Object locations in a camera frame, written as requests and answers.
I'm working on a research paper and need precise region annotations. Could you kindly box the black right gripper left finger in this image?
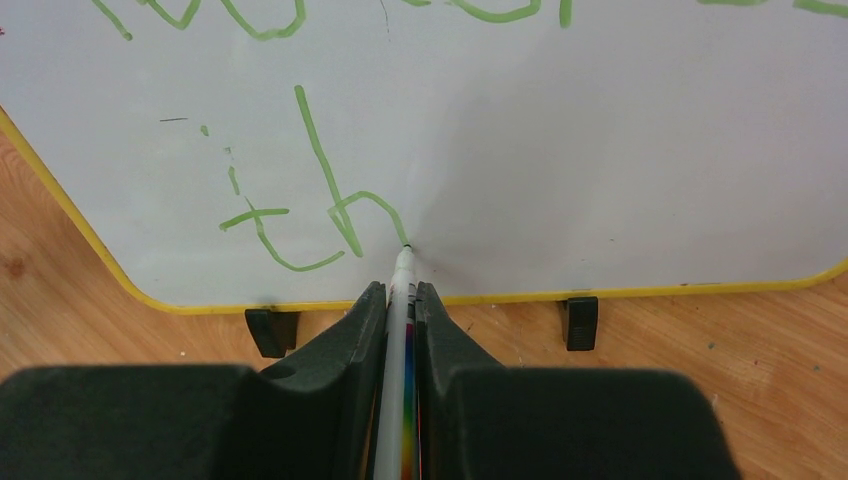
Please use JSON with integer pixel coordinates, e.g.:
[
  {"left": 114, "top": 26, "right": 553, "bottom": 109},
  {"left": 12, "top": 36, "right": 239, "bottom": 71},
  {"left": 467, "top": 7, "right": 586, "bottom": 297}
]
[{"left": 1, "top": 282, "right": 386, "bottom": 479}]

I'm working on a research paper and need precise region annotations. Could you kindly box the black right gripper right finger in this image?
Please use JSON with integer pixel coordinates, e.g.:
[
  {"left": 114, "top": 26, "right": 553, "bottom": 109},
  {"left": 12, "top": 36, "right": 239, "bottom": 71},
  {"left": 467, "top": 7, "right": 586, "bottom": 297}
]
[{"left": 415, "top": 282, "right": 741, "bottom": 479}]

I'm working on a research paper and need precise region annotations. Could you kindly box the green capped white marker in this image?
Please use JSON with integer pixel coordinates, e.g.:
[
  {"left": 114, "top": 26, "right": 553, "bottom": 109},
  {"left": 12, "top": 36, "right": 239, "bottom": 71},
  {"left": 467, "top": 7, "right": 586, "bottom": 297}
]
[{"left": 372, "top": 245, "right": 420, "bottom": 479}]

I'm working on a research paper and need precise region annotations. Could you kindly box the yellow framed whiteboard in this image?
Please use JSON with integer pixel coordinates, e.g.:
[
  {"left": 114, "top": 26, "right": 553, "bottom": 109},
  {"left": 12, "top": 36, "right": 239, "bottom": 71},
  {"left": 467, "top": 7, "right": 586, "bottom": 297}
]
[{"left": 1, "top": 1, "right": 847, "bottom": 314}]

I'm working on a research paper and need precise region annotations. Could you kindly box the black whiteboard stand clip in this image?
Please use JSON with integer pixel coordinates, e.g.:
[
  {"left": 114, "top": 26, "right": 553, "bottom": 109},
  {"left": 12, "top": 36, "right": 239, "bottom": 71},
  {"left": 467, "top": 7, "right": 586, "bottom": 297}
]
[
  {"left": 244, "top": 309, "right": 301, "bottom": 359},
  {"left": 558, "top": 296, "right": 599, "bottom": 351}
]

